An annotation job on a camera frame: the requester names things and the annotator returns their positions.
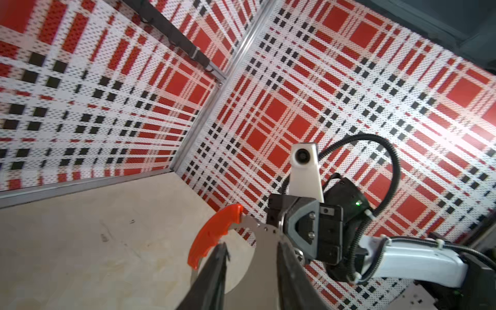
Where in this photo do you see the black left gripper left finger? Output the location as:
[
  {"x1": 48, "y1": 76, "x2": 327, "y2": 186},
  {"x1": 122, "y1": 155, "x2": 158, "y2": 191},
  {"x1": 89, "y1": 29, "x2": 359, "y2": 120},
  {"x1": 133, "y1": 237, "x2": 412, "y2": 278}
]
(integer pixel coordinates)
[{"x1": 177, "y1": 243, "x2": 230, "y2": 310}]

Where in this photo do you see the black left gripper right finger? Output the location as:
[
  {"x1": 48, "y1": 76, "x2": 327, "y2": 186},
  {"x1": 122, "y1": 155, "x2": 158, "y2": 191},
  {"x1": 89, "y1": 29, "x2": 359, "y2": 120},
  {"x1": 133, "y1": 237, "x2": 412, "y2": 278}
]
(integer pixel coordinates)
[{"x1": 276, "y1": 242, "x2": 328, "y2": 310}]

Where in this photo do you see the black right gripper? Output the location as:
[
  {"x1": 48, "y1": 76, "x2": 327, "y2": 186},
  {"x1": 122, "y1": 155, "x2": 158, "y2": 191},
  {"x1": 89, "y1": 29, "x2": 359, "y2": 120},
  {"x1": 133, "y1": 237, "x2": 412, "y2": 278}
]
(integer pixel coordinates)
[{"x1": 266, "y1": 176, "x2": 370, "y2": 281}]

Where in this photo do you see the metal keyring gauge red handle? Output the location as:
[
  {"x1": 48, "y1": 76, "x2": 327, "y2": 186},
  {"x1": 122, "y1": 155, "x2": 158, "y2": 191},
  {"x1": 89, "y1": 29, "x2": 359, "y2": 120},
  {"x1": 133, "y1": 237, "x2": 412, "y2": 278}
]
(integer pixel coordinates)
[{"x1": 187, "y1": 204, "x2": 303, "y2": 309}]

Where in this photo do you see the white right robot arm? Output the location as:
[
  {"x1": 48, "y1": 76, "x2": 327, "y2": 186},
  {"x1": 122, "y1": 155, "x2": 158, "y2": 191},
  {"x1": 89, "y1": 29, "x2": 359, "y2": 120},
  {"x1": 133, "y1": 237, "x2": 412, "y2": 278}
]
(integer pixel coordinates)
[{"x1": 266, "y1": 174, "x2": 495, "y2": 309}]

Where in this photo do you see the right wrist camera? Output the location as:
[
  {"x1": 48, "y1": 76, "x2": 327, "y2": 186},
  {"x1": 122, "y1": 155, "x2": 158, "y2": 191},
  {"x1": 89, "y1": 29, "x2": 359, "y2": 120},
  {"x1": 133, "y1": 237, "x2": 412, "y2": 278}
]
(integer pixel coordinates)
[{"x1": 288, "y1": 143, "x2": 324, "y2": 203}]

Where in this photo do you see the black hook rail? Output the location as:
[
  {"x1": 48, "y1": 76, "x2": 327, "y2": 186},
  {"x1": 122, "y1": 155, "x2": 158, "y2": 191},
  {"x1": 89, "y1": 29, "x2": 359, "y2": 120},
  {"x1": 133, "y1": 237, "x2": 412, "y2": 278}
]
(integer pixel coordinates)
[{"x1": 123, "y1": 0, "x2": 226, "y2": 85}]

